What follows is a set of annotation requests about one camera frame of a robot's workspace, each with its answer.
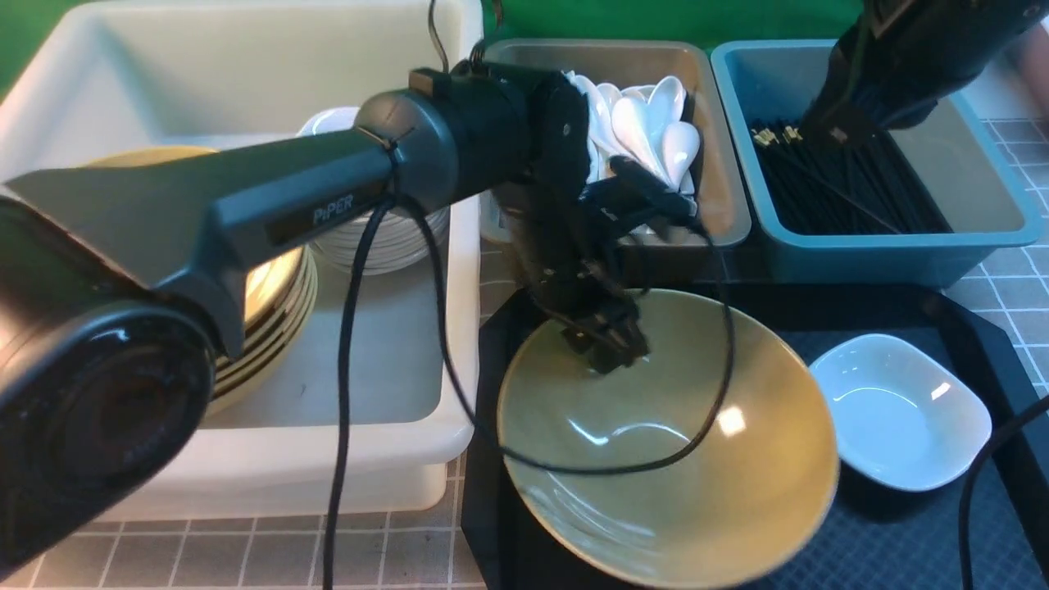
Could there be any stack of yellow-green bowls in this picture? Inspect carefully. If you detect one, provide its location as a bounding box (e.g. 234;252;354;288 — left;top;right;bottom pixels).
82;146;319;419

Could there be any black camera cable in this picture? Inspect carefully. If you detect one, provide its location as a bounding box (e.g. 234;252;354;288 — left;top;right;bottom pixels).
321;0;736;590

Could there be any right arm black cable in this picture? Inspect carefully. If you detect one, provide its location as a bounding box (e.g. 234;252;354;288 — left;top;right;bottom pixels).
957;393;1049;590

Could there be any black serving tray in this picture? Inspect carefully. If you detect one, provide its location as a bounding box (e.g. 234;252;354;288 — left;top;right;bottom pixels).
461;283;1048;589

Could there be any white square sauce dish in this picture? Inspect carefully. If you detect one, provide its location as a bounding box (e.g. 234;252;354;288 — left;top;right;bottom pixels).
810;334;993;492

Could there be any pile of white spoons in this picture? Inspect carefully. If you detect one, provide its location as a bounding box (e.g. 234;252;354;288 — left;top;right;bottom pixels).
563;70;703;216

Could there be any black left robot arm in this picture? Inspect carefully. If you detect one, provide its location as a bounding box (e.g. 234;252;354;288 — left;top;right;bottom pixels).
2;60;648;578

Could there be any yellow-green noodle bowl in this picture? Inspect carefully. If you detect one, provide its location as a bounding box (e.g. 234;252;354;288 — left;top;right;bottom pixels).
496;290;839;589

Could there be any blue plastic bin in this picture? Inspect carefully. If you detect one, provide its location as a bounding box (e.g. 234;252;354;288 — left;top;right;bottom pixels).
711;39;1042;288

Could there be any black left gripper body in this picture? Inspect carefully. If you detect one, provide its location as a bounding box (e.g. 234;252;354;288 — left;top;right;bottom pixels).
492;180;651;374

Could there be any stack of white dishes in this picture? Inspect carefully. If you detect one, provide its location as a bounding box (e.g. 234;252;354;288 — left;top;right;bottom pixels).
298;106;429;275

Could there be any pile of black chopsticks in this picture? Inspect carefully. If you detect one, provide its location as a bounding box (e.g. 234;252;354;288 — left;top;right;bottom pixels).
750;119;952;236

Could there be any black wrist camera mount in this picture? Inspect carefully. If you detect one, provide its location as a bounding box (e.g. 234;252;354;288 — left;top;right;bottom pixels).
579;156;697;243

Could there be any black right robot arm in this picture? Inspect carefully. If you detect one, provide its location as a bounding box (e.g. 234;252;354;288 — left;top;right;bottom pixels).
799;1;1047;146

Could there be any grey plastic bin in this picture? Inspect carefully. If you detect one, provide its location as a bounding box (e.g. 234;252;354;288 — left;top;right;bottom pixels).
486;39;751;285

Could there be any green cloth backdrop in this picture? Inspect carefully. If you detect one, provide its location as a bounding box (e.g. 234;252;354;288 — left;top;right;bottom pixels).
1;1;861;93

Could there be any large white plastic tub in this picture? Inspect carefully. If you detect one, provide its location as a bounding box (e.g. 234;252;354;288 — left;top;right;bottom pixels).
1;1;472;520

